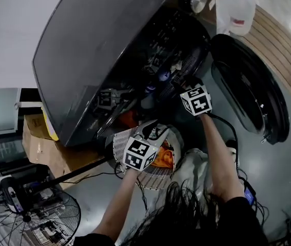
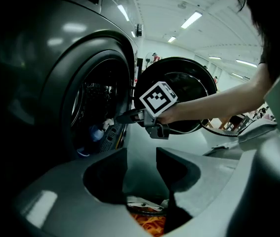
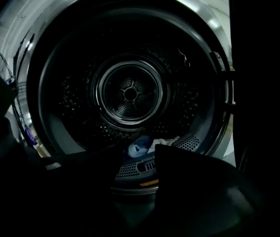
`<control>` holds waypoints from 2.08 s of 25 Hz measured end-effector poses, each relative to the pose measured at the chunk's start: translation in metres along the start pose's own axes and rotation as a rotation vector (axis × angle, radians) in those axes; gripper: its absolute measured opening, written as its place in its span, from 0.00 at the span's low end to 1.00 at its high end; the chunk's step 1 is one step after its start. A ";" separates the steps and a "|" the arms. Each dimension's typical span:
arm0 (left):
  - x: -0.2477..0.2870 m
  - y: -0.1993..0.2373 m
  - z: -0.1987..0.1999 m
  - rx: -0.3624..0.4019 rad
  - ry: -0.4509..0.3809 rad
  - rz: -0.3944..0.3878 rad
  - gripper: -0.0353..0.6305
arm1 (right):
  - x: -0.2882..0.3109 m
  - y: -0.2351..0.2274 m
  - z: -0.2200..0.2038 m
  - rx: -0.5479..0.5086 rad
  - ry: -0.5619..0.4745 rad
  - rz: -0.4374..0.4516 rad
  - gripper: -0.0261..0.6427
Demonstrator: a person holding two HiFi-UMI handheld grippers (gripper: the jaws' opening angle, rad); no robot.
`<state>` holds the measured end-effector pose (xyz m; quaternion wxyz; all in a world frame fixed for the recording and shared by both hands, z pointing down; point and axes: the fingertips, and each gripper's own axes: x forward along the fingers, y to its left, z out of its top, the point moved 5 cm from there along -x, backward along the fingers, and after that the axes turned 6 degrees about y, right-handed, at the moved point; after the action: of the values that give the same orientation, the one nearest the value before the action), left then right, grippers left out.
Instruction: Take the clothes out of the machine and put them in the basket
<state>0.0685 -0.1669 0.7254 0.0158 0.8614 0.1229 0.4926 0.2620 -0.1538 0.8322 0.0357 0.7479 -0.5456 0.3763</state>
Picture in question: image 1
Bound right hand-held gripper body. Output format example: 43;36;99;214
180;76;212;117

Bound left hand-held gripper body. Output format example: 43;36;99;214
123;130;161;171

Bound orange garment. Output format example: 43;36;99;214
150;141;174;170

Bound white woven laundry basket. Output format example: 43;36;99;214
112;124;184;191

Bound lavender clothes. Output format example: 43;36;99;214
145;69;172;94

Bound black washing machine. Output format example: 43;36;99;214
32;0;212;147

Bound person's left forearm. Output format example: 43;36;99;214
91;168;139;240

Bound person's right forearm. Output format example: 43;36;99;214
200;114;246;202

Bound person's black shoe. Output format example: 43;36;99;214
225;139;238;151

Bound black bin with yellow lid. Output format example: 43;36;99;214
41;106;59;141

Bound brown cardboard box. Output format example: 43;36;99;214
22;114;105;189

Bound wooden slat panel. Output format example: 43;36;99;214
237;4;291;124

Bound small box with blue light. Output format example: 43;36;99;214
244;183;257;206

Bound person's black shirt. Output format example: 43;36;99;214
73;196;269;246

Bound black standing fan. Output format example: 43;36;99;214
0;157;110;246

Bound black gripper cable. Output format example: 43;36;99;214
208;113;240;171

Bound clear water jug red handle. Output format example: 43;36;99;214
216;0;256;35

